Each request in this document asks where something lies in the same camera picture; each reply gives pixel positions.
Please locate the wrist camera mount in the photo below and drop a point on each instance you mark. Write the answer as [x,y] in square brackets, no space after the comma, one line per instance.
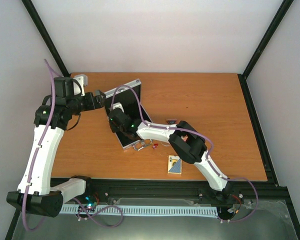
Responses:
[117,105]
[82,80]

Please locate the red playing card deck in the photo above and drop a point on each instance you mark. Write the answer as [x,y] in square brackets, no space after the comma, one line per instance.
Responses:
[184,138]

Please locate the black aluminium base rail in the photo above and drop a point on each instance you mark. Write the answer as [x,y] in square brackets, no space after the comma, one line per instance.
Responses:
[107,190]

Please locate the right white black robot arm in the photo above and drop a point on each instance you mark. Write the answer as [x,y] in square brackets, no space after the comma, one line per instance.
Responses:
[189,145]

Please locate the black frame post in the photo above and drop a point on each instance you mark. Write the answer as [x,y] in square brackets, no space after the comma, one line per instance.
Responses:
[270,31]
[40,26]

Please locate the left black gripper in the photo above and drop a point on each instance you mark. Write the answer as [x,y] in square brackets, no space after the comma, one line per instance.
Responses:
[92,104]

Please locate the triangular red green button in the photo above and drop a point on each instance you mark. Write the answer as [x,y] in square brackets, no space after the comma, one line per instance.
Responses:
[171,121]

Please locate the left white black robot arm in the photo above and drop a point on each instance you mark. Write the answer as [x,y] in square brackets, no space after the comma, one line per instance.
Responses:
[34,194]

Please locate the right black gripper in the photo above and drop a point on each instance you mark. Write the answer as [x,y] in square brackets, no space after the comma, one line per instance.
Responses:
[113,127]

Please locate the left base circuit board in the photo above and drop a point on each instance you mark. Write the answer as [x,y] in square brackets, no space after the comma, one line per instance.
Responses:
[92,201]

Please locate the right base wiring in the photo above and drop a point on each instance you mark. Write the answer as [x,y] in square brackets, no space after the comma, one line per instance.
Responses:
[233,207]

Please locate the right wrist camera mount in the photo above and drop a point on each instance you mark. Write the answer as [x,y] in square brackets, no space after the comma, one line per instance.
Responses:
[117,105]

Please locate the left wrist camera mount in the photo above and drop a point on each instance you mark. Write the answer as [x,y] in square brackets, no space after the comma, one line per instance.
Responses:
[82,80]

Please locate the left black frame post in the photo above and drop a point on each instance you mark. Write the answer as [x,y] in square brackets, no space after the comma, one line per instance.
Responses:
[40,26]

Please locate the white slotted cable duct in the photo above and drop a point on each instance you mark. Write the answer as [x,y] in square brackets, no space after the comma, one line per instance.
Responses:
[155,211]

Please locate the red dice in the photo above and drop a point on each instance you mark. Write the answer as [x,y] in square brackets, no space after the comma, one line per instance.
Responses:
[155,145]

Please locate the right black frame post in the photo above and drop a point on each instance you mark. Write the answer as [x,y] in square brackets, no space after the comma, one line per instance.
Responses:
[270,31]

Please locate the blue playing card deck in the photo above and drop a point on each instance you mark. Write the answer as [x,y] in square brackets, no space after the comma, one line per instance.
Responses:
[174,165]

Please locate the aluminium poker case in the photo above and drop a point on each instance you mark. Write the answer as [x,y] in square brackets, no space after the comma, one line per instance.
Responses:
[127,99]

